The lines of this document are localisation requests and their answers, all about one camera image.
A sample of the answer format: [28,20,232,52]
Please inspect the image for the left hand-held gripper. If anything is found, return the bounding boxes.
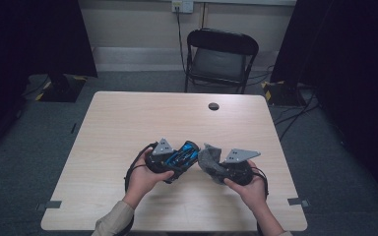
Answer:
[145,137,175,175]

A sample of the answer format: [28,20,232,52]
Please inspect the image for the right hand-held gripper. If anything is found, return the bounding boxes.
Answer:
[221,147,262,187]

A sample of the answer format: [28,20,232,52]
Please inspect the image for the grey terry cloth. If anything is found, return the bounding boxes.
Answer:
[197,143,232,185]

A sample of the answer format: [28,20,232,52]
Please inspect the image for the person's right hand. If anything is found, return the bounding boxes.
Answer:
[222,159,269,214]

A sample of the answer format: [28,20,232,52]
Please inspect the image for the person's left hand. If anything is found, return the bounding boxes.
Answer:
[124,147,175,210]

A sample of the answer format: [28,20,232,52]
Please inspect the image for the grey tape strip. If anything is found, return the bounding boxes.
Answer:
[287,197,310,208]
[35,200,63,211]

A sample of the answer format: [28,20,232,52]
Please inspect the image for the black stand base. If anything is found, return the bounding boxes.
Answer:
[261,80,305,108]
[38,73,88,103]

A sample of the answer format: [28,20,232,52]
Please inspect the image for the black folding chair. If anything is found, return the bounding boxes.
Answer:
[184,28,260,95]

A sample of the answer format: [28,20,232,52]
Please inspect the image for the dark curtain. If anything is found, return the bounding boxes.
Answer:
[0,0,98,165]
[270,0,378,210]

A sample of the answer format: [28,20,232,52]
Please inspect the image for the right hand-held gripper cable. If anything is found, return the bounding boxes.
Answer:
[250,165,271,199]

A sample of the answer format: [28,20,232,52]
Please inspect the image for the black floor cables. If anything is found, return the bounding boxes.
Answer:
[273,89,323,143]

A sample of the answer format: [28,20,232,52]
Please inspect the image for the black wall socket cable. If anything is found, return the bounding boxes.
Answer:
[175,7,188,74]

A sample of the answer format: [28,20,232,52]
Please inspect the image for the white wall socket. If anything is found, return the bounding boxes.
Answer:
[171,0,195,15]

